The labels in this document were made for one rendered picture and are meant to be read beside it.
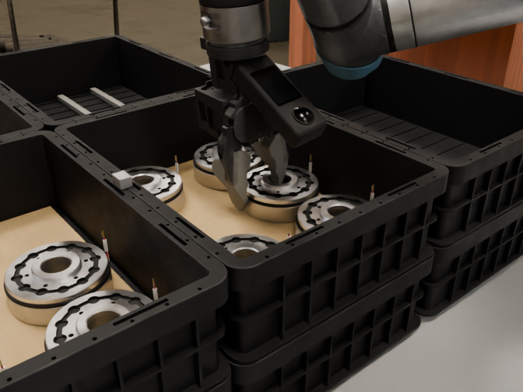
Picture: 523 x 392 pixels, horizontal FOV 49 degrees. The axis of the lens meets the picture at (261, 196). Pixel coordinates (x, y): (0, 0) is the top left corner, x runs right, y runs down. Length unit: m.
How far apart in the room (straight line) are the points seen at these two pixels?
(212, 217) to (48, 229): 0.20
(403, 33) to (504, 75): 2.61
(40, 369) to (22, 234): 0.36
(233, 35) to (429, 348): 0.44
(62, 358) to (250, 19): 0.38
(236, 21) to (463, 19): 0.24
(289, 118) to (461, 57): 2.79
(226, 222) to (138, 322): 0.32
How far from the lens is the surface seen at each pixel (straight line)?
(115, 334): 0.43
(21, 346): 0.59
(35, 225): 0.77
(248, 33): 0.63
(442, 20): 0.66
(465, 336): 0.79
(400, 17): 0.65
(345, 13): 0.62
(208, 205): 0.76
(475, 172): 0.70
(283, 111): 0.61
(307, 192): 0.72
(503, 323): 0.83
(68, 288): 0.59
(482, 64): 3.31
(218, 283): 0.46
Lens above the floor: 1.21
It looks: 29 degrees down
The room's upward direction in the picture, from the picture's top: straight up
